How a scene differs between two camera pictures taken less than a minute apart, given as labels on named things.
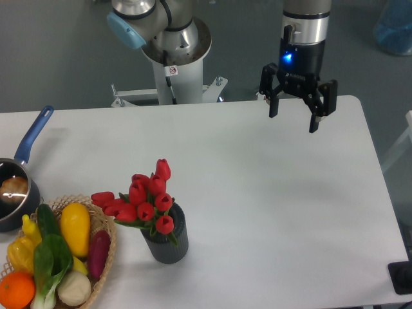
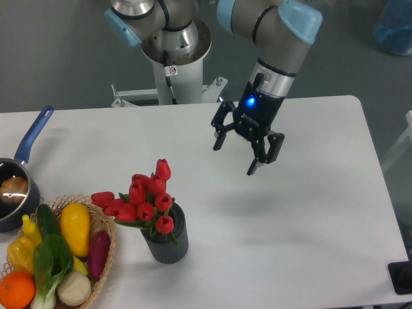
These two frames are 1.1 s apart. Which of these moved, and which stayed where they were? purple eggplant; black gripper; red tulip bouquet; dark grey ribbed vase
Moved: black gripper
Stayed: dark grey ribbed vase; red tulip bouquet; purple eggplant
